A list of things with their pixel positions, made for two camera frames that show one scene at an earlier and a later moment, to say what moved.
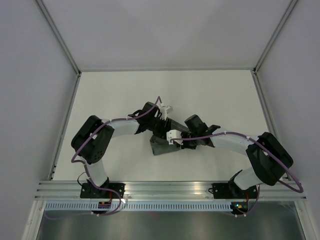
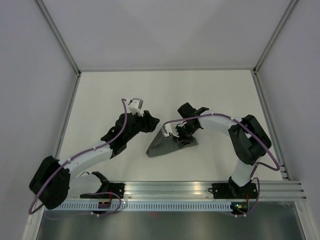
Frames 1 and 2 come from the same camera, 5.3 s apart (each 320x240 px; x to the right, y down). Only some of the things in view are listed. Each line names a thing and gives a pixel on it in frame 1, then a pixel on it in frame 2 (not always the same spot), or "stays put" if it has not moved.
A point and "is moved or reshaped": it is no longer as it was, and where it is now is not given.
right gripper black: [185, 146] -> [181, 140]
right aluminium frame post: [291, 5] stays put
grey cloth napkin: [161, 145] is moved or reshaped
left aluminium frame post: [59, 36] stays put
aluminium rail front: [67, 190] stays put
